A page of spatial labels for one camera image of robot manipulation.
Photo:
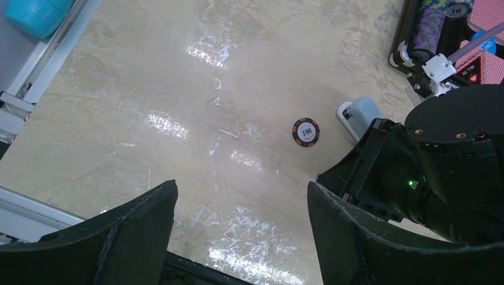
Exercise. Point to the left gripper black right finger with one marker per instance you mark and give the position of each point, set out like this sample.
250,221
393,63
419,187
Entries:
354,247

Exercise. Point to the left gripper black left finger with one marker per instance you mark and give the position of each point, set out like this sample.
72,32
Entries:
125,245

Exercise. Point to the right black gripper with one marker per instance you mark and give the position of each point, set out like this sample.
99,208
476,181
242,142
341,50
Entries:
380,174

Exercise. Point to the light blue stapler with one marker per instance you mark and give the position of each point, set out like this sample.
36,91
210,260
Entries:
356,116

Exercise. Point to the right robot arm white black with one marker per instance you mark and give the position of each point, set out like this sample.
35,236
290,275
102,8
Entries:
441,169

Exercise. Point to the poker chip near left gripper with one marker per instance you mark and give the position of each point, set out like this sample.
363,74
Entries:
306,132

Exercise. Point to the black poker chip case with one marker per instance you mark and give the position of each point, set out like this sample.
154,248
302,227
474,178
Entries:
428,28

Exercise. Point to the blue cylinder tool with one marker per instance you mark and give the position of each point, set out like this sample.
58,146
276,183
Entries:
38,18

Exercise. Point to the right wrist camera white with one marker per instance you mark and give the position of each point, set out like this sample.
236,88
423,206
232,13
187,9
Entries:
432,81

